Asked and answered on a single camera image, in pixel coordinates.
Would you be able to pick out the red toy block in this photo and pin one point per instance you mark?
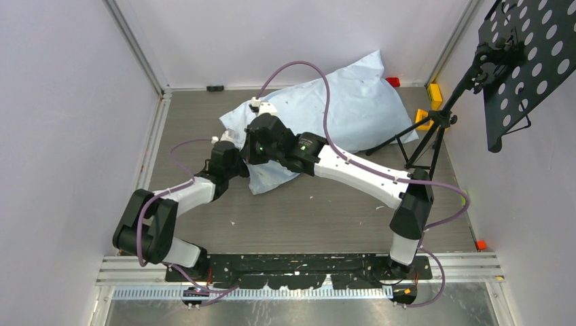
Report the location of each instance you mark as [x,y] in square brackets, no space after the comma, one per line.
[394,81]

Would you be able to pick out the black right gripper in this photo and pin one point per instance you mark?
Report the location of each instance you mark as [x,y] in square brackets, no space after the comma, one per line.
[250,157]

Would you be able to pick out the slotted cable duct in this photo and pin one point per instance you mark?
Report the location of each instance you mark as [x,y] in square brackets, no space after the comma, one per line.
[325,292]

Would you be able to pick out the light blue pillowcase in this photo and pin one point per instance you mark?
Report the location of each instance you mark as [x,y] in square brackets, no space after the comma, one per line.
[355,106]

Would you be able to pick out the yellow block near tripod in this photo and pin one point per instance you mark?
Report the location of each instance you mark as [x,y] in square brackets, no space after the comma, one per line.
[422,120]

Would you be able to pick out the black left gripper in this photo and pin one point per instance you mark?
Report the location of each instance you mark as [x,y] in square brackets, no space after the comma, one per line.
[246,173]

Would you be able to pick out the black tripod stand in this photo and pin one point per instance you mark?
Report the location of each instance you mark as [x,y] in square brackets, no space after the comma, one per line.
[432,130]

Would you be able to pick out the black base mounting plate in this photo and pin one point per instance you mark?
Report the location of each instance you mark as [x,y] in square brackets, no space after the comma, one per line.
[302,271]

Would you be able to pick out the yellow block on rail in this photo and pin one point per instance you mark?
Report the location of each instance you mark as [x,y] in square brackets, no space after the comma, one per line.
[435,96]

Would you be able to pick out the green block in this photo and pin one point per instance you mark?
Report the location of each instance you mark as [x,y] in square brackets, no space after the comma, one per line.
[465,200]

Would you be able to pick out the small orange block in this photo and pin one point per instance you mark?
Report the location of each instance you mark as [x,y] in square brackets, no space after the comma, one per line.
[480,245]

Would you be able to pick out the black perforated stand plate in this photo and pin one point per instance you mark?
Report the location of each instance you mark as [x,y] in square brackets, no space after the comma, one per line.
[534,45]

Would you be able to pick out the small black wall object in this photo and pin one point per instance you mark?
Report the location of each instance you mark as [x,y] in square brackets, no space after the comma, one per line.
[215,88]

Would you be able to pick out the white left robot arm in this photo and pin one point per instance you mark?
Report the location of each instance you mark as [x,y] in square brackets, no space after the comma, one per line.
[147,225]

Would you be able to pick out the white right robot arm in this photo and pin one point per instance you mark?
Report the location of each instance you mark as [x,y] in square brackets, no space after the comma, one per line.
[402,191]

